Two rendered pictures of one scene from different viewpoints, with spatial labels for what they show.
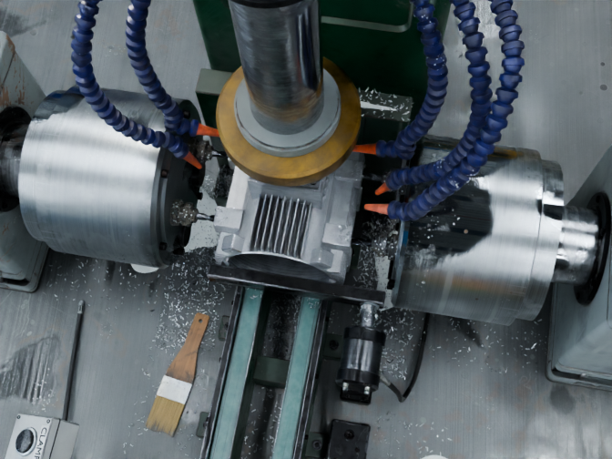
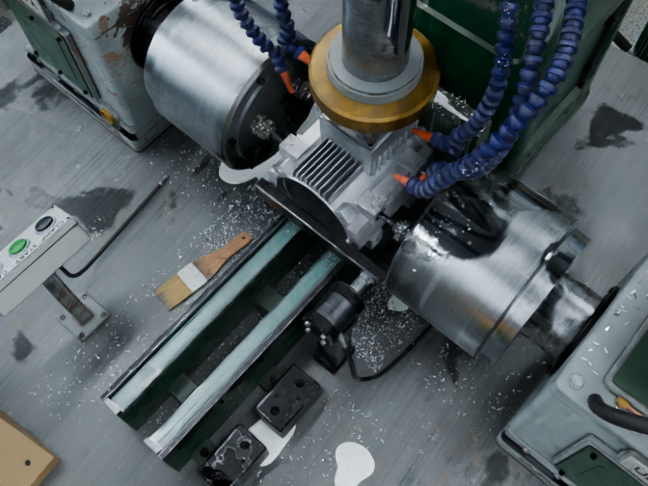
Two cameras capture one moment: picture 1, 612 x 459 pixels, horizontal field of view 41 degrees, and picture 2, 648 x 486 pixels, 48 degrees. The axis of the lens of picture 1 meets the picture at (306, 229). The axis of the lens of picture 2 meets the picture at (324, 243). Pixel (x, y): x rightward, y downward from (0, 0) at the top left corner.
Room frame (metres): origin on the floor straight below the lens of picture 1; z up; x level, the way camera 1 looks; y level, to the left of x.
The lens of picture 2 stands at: (-0.11, -0.21, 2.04)
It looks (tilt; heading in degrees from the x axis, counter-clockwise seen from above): 65 degrees down; 27
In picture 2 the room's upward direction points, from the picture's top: 2 degrees counter-clockwise
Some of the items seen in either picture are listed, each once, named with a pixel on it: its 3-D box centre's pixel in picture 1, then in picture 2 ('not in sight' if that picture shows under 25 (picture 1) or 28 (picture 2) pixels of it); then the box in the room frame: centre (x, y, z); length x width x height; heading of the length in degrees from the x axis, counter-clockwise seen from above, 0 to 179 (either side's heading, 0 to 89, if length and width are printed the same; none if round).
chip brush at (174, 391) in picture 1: (181, 372); (205, 267); (0.27, 0.23, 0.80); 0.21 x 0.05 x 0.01; 156
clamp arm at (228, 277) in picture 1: (295, 287); (317, 231); (0.33, 0.02, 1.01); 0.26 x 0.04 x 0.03; 74
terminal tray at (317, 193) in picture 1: (292, 157); (369, 122); (0.49, 0.01, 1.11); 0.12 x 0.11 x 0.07; 164
